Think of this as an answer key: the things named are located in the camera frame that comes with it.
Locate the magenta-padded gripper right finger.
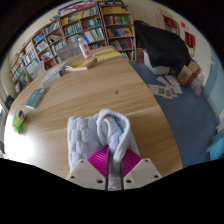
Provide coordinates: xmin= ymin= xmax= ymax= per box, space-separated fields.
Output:
xmin=120 ymin=147 xmax=164 ymax=191

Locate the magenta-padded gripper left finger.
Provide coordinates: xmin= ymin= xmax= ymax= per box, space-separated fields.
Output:
xmin=65 ymin=144 xmax=111 ymax=192

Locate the light blue waffle towel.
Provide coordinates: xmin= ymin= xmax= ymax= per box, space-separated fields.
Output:
xmin=66 ymin=108 xmax=141 ymax=192

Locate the green printed paper sheet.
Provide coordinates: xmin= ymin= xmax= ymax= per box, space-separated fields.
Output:
xmin=147 ymin=83 xmax=178 ymax=100

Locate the green plastic bag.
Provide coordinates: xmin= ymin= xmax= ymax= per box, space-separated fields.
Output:
xmin=11 ymin=111 xmax=25 ymax=134

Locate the teal book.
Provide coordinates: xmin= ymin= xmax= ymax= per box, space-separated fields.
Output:
xmin=25 ymin=87 xmax=48 ymax=110

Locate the white paper sheet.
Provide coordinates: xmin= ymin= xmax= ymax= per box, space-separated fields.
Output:
xmin=156 ymin=74 xmax=184 ymax=95

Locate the white box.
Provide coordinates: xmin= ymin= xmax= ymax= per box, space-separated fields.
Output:
xmin=143 ymin=51 xmax=171 ymax=76

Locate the black office chair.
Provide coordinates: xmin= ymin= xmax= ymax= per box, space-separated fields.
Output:
xmin=3 ymin=94 xmax=16 ymax=111

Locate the grey book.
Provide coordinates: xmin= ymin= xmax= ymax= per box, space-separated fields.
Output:
xmin=40 ymin=62 xmax=68 ymax=87

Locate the cardboard box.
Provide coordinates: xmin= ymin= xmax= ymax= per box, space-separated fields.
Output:
xmin=176 ymin=59 xmax=203 ymax=88

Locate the grey mesh chair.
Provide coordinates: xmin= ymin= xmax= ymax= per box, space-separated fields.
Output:
xmin=31 ymin=59 xmax=46 ymax=80
xmin=57 ymin=39 xmax=83 ymax=62

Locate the thick yellow book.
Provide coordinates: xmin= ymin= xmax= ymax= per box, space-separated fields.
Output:
xmin=91 ymin=46 xmax=125 ymax=64

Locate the white bottle with red label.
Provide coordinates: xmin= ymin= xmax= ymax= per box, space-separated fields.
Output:
xmin=77 ymin=36 xmax=94 ymax=60

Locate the black draped cloth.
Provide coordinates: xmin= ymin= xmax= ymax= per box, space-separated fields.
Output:
xmin=133 ymin=19 xmax=193 ymax=71

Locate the wooden bookshelf unit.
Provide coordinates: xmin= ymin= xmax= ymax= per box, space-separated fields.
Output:
xmin=8 ymin=0 xmax=138 ymax=94

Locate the red wall hanging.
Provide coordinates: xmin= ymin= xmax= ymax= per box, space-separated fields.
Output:
xmin=184 ymin=31 xmax=197 ymax=49

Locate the small wall shelf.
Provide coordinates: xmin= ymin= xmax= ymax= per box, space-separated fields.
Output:
xmin=156 ymin=13 xmax=181 ymax=36

